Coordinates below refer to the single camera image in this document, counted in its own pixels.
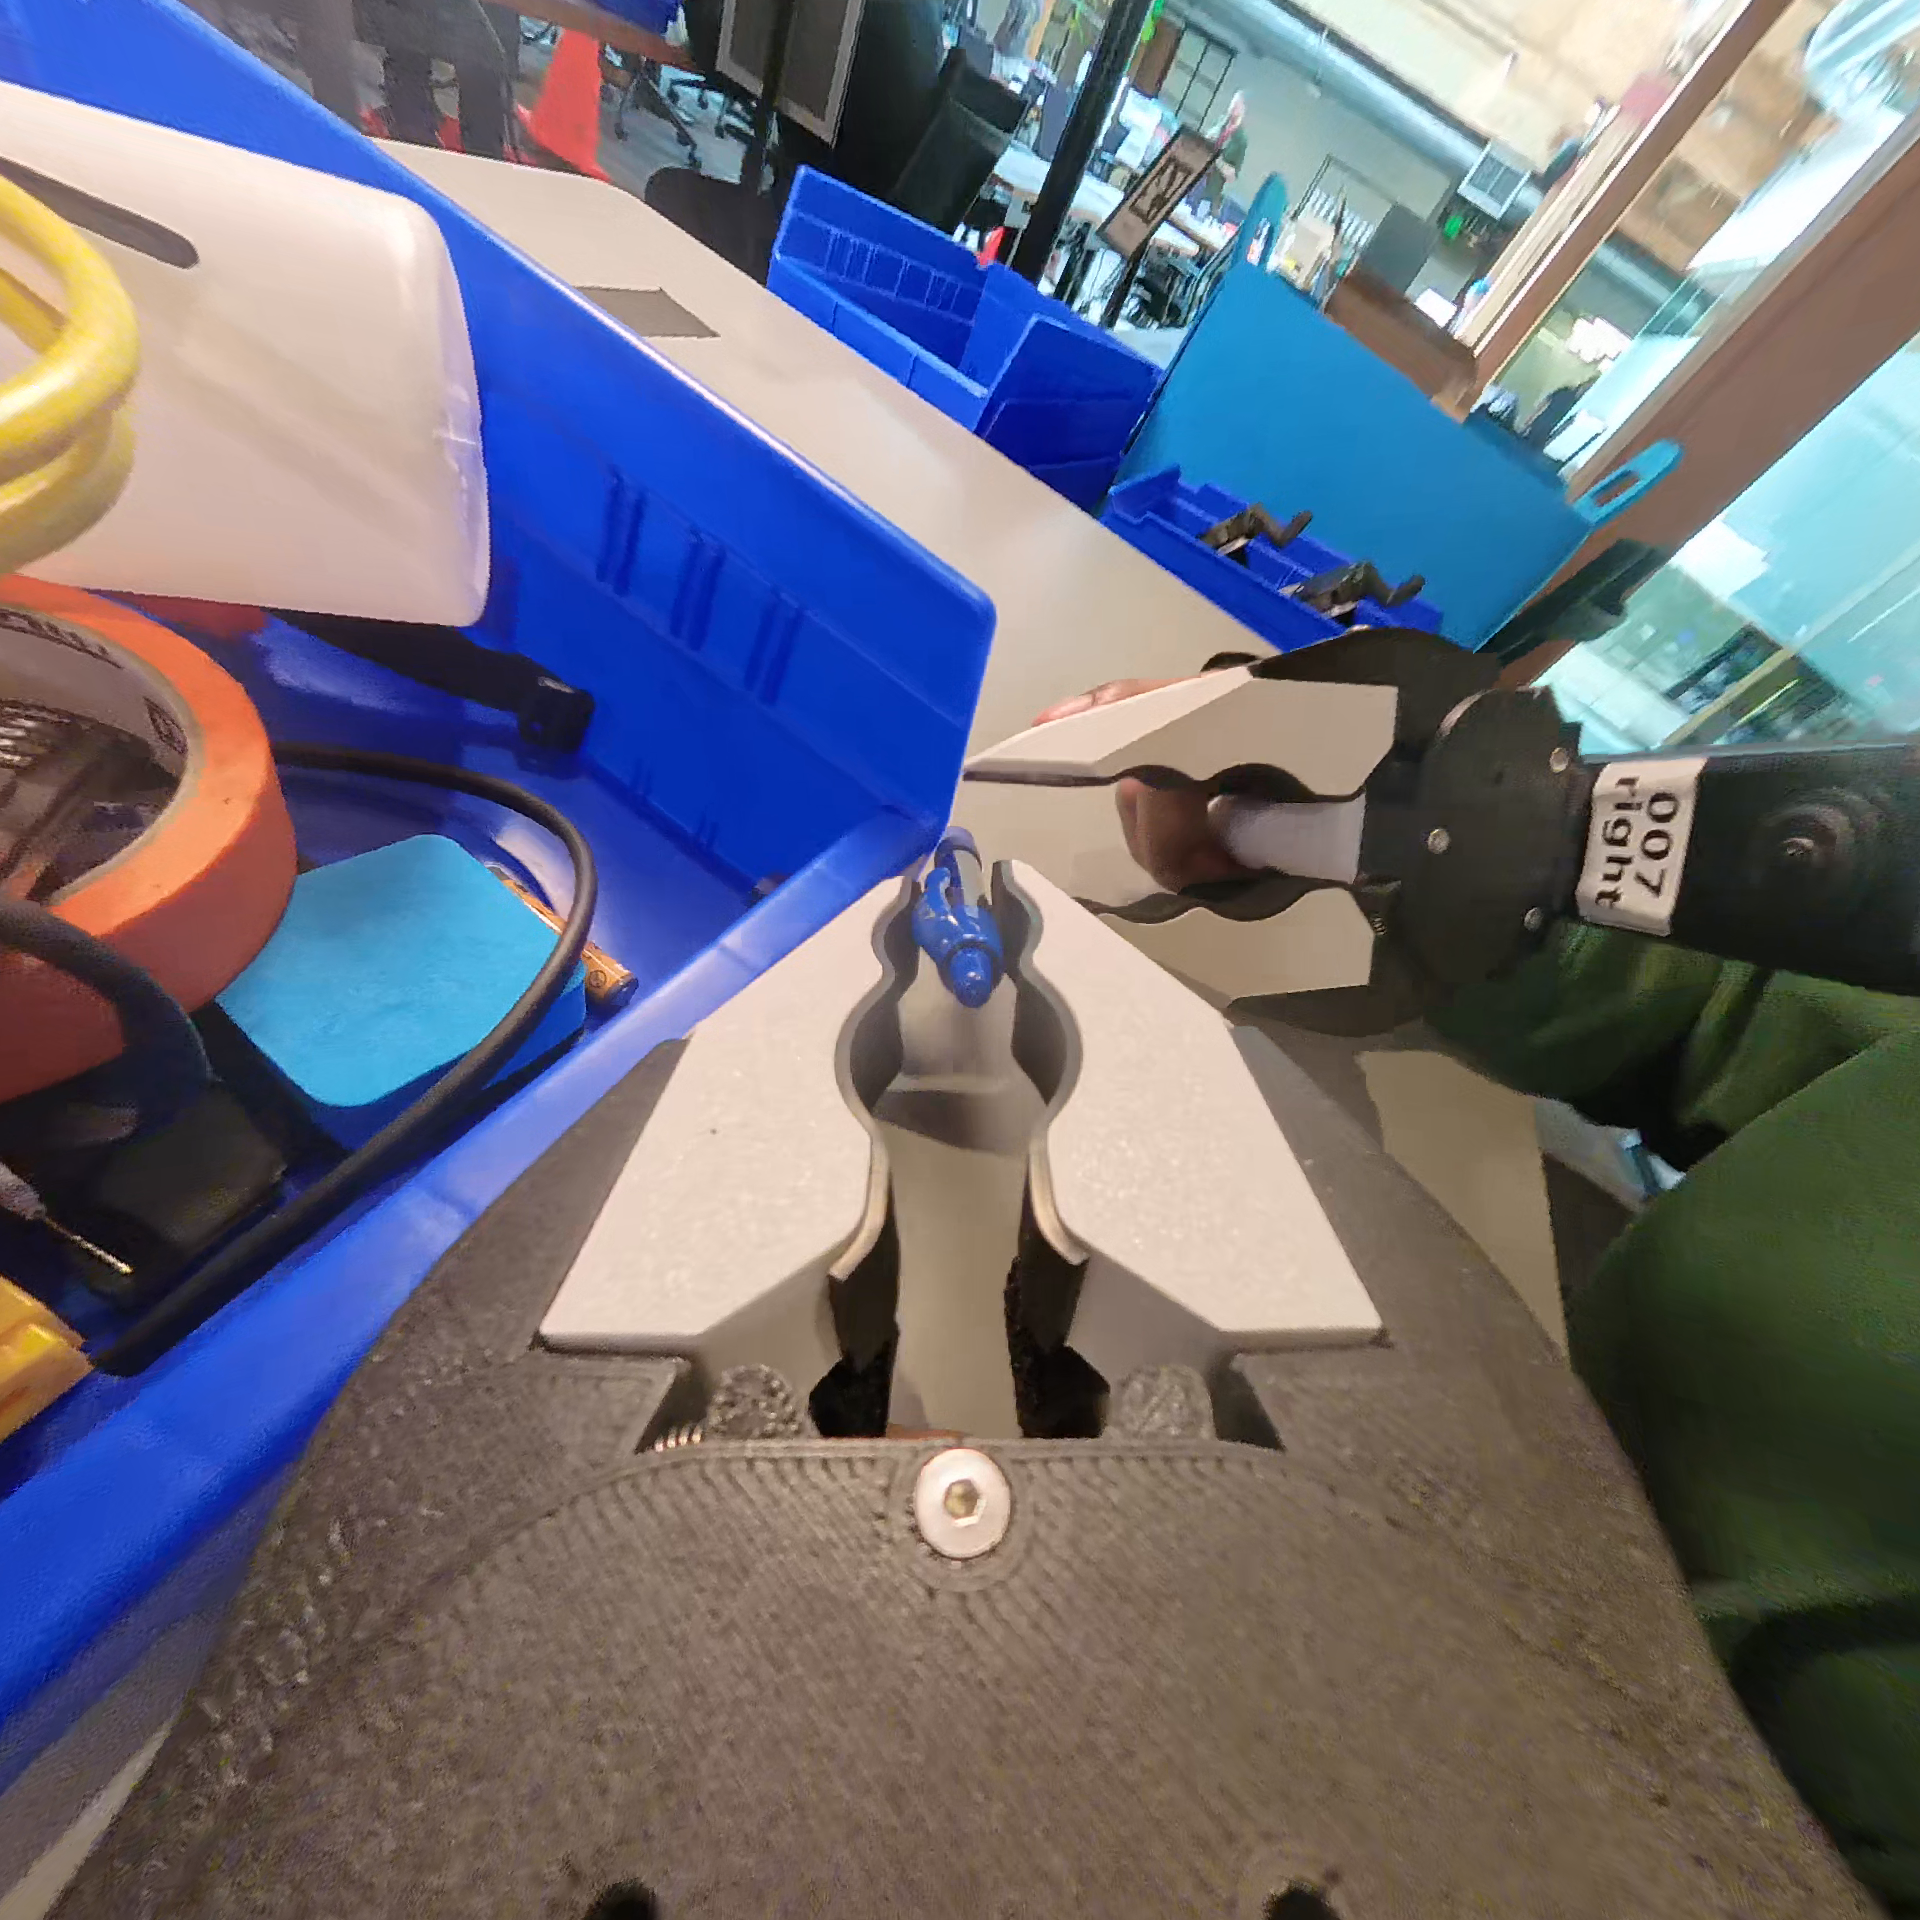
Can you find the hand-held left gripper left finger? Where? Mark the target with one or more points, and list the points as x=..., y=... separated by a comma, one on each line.
x=720, y=1187

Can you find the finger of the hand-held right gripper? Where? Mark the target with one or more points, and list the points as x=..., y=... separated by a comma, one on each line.
x=1229, y=730
x=1305, y=952

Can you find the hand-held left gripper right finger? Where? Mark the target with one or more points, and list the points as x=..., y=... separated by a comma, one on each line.
x=1200, y=1187

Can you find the blue pen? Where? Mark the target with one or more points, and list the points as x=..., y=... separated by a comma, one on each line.
x=960, y=932

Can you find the blue plastic bin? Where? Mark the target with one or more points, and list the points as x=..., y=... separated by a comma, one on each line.
x=1168, y=519
x=857, y=256
x=720, y=494
x=1066, y=391

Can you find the person's right forearm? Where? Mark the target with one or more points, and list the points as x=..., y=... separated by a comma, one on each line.
x=1650, y=1036

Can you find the person's right hand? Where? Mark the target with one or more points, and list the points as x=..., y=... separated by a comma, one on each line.
x=1176, y=841

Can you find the black metal clip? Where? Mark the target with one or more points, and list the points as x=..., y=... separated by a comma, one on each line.
x=1357, y=590
x=1261, y=534

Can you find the far blue bins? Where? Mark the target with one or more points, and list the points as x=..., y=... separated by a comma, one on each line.
x=1350, y=436

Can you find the light blue sponge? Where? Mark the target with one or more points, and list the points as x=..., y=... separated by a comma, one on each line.
x=389, y=960

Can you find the fiducial marker sign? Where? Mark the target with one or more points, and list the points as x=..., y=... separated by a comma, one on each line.
x=1153, y=188

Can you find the person's green jacket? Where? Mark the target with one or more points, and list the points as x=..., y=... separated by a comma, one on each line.
x=1769, y=1350

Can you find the black floor lamp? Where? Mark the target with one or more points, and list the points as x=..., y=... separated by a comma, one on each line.
x=1089, y=134

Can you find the orange tape roll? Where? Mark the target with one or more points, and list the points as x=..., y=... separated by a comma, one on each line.
x=227, y=782

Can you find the wooden beam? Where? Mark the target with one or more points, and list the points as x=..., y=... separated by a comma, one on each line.
x=1619, y=182

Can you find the black office chair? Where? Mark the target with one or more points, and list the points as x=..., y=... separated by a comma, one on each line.
x=931, y=134

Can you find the yellow block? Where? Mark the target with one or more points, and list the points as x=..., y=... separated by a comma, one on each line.
x=30, y=1350

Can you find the grey desk monitor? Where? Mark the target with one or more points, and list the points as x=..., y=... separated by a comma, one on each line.
x=793, y=59

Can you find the orange traffic cone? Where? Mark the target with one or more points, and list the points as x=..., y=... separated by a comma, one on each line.
x=569, y=105

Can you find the white plastic bottle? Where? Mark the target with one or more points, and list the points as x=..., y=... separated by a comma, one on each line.
x=267, y=378

